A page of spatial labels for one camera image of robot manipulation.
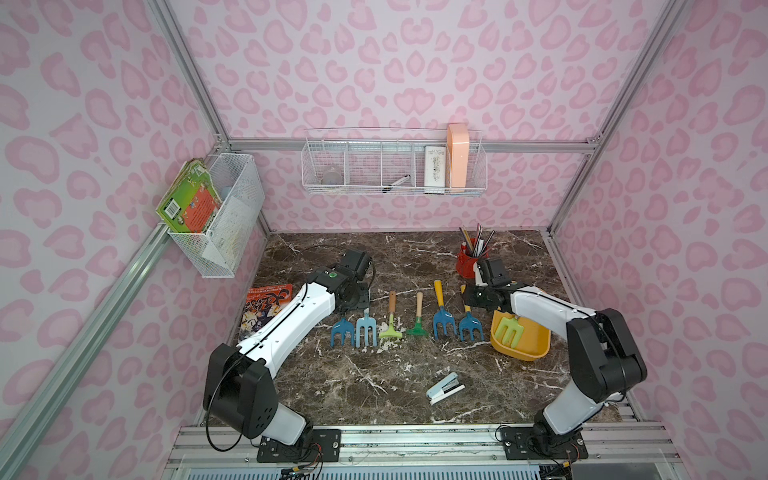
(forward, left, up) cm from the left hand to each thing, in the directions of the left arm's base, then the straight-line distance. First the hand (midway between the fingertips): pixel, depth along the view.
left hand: (358, 295), depth 84 cm
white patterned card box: (+33, -22, +19) cm, 44 cm away
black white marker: (+30, -9, +14) cm, 34 cm away
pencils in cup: (+22, -38, -4) cm, 44 cm away
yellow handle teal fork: (-2, +6, -15) cm, 17 cm away
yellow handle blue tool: (-1, -34, -15) cm, 37 cm away
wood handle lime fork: (-3, -46, -13) cm, 48 cm away
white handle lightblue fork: (-1, -1, -15) cm, 15 cm away
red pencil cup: (+17, -33, -6) cm, 38 cm away
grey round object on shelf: (+35, +10, +14) cm, 39 cm away
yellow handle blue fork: (+1, -25, -14) cm, 29 cm away
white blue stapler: (-22, -23, -12) cm, 34 cm away
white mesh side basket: (+8, +36, +10) cm, 39 cm away
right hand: (+6, -33, -9) cm, 35 cm away
